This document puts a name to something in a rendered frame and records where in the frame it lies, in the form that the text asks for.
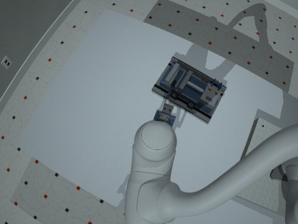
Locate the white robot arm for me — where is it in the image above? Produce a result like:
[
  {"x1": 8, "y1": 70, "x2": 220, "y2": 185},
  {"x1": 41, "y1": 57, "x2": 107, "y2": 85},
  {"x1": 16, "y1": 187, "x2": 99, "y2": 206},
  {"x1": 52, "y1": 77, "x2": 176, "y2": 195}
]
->
[{"x1": 124, "y1": 120, "x2": 298, "y2": 224}]

